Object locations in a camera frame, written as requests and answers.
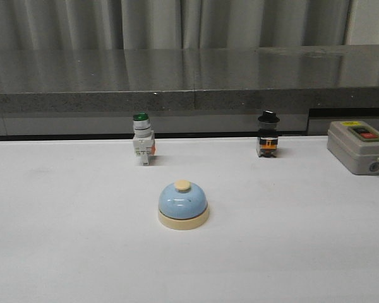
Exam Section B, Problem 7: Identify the blue and cream call bell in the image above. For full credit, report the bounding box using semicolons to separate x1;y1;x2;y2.
158;180;210;230

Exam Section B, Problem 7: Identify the grey on-off switch box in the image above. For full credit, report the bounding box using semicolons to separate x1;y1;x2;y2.
327;121;379;175

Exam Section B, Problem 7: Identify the green pushbutton switch module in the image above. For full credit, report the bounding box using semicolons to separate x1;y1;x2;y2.
133;112;155;165

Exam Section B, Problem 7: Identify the grey curtain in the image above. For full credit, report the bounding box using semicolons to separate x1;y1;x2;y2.
0;1;379;51

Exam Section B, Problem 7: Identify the grey stone counter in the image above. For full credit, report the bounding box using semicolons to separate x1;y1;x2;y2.
0;45;379;140

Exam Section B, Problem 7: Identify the black rotary selector switch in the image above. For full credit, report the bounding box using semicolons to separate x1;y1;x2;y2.
256;110;280;158

